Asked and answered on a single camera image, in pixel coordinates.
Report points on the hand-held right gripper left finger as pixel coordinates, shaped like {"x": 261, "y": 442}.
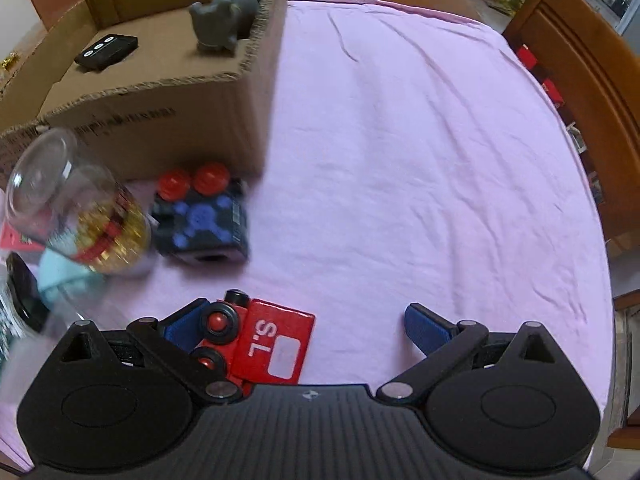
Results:
{"x": 184, "y": 326}

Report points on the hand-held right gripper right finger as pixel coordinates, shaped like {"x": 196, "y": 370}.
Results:
{"x": 425, "y": 331}

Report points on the black toy train red wheels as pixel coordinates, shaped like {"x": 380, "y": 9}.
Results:
{"x": 205, "y": 222}

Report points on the clear plastic jar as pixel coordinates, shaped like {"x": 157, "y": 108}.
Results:
{"x": 85, "y": 200}

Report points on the cardboard box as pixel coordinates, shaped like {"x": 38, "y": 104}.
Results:
{"x": 210, "y": 110}

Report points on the grey toy elephant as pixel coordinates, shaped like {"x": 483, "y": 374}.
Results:
{"x": 227, "y": 17}

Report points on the light blue object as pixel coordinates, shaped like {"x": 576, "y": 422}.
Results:
{"x": 62, "y": 275}

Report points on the pink tablecloth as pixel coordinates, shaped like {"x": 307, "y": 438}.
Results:
{"x": 425, "y": 185}

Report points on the red packets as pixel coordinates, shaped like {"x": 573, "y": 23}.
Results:
{"x": 542, "y": 75}

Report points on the black key fob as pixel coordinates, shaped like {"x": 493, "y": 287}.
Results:
{"x": 106, "y": 51}

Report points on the gold foil coins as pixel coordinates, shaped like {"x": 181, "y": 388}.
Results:
{"x": 7, "y": 61}

